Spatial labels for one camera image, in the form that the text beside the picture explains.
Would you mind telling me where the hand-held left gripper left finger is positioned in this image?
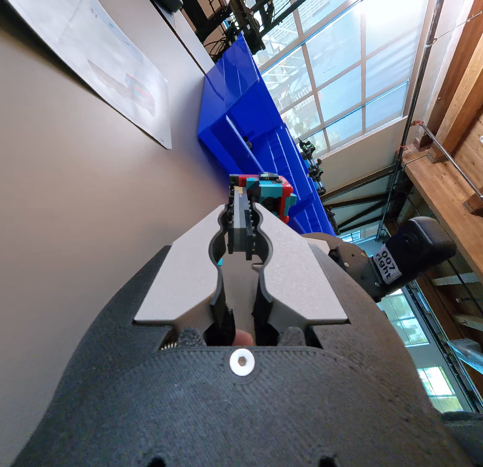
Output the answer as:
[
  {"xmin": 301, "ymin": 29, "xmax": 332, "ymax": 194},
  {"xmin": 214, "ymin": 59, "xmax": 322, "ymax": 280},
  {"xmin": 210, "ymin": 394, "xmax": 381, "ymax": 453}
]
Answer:
[{"xmin": 133, "ymin": 204, "xmax": 232, "ymax": 344}]

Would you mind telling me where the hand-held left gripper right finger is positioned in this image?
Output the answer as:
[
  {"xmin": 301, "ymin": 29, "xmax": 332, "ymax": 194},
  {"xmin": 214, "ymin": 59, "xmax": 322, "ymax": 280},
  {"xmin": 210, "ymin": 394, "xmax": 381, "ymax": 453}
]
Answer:
[{"xmin": 251, "ymin": 202, "xmax": 349, "ymax": 344}]

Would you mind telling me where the toy brick truck model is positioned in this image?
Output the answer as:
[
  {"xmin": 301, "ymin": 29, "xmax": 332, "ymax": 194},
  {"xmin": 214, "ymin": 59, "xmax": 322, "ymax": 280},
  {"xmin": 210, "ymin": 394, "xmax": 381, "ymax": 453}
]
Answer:
[{"xmin": 227, "ymin": 172, "xmax": 299, "ymax": 262}]

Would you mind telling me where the blue plastic bin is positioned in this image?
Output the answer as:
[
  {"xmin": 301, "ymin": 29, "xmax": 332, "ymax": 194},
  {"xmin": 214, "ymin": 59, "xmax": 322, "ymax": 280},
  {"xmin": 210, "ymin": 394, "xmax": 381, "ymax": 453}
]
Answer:
[{"xmin": 197, "ymin": 33, "xmax": 337, "ymax": 236}]

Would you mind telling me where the person's right forearm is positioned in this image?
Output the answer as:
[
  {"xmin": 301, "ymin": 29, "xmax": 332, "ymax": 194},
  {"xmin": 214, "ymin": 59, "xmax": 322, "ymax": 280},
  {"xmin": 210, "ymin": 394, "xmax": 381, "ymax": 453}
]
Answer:
[{"xmin": 439, "ymin": 410, "xmax": 483, "ymax": 467}]

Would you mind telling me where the grey desk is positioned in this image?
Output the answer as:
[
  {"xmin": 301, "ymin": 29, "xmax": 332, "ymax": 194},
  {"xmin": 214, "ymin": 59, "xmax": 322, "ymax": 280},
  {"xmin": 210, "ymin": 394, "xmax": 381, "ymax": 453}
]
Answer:
[{"xmin": 0, "ymin": 0, "xmax": 242, "ymax": 467}]

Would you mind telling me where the thin metal rod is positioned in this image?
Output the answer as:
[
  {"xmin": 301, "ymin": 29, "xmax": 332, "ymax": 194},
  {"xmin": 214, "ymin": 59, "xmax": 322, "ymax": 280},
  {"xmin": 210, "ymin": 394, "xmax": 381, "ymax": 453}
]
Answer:
[{"xmin": 418, "ymin": 122, "xmax": 483, "ymax": 201}]

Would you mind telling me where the large grid window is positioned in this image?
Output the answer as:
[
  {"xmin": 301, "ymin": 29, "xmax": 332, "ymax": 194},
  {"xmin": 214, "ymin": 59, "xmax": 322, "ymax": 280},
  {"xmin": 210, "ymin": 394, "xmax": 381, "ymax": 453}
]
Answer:
[{"xmin": 260, "ymin": 0, "xmax": 417, "ymax": 151}]

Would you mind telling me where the open instruction booklet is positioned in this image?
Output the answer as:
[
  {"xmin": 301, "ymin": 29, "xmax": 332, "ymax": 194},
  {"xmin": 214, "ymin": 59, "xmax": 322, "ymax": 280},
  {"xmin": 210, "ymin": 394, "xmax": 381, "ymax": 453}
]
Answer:
[{"xmin": 0, "ymin": 0, "xmax": 173, "ymax": 150}]

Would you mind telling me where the black metal frame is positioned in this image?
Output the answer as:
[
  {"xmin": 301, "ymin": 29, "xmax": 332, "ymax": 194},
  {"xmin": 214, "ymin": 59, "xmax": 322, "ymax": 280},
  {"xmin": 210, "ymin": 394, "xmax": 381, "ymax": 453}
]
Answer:
[{"xmin": 320, "ymin": 165, "xmax": 401, "ymax": 235}]

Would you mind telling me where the silver ventilation duct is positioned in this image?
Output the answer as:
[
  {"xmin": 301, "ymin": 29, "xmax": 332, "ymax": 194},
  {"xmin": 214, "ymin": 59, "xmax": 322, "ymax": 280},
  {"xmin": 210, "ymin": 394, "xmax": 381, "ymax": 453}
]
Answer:
[{"xmin": 448, "ymin": 338, "xmax": 483, "ymax": 375}]

